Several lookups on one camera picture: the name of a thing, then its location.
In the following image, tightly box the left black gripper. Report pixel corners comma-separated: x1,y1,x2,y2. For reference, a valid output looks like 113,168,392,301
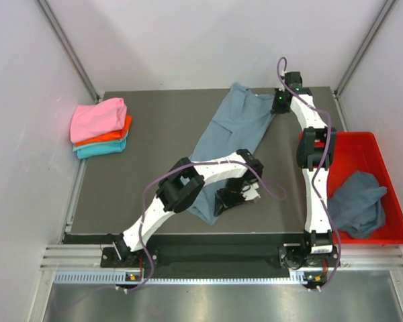
213,178,247,216

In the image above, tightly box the grey-blue shirt in bin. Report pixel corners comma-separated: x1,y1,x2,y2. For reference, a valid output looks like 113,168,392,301
328,171,388,239

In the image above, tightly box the folded orange t-shirt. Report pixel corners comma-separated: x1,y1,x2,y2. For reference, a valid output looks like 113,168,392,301
75,115,132,147

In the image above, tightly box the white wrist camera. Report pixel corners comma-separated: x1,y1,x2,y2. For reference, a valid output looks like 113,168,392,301
279,70,286,91
242,182,261,203

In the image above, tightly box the grey-blue polo shirt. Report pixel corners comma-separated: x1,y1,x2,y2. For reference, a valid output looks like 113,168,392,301
187,82,276,226

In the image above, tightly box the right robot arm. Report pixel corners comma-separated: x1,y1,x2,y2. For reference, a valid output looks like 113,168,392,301
272,70,337,266

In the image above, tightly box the grey slotted cable duct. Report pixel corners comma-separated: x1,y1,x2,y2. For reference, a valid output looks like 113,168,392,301
53,270,326,285

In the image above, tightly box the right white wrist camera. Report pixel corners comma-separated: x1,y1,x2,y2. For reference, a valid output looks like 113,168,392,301
279,70,286,91

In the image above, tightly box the folded pink t-shirt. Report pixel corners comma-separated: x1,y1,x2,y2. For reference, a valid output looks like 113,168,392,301
70,98,127,144

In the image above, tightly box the folded teal t-shirt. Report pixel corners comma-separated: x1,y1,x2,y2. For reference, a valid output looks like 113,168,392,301
73,139,126,160

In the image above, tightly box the aluminium frame rail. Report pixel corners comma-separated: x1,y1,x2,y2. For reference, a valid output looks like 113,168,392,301
40,244,403,270

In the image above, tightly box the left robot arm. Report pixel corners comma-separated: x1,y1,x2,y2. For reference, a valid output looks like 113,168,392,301
112,149,264,266

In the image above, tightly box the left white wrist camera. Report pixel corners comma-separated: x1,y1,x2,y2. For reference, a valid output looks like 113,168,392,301
242,182,261,203

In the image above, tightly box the red plastic bin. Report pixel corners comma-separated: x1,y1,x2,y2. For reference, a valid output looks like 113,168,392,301
298,131,403,245

